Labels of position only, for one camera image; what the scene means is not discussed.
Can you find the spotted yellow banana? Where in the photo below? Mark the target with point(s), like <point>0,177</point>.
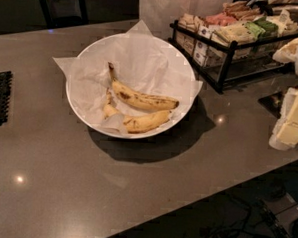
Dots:
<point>135,124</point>
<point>140,100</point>

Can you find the dark water dispenser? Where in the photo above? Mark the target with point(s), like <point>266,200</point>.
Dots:
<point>64,13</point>

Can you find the black wire condiment rack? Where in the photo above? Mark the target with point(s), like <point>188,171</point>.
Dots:
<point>230,72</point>

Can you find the white bowl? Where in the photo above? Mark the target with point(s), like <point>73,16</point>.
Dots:
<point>89,118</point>

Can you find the pink sweetener packets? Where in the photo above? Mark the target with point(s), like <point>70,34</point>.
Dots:
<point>220,19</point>

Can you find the white paper liner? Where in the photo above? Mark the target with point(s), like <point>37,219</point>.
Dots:
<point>142,64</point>

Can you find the green sweetener packets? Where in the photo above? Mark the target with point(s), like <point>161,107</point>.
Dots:
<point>262,28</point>

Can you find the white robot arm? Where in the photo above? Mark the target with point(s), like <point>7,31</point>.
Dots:
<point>287,53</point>

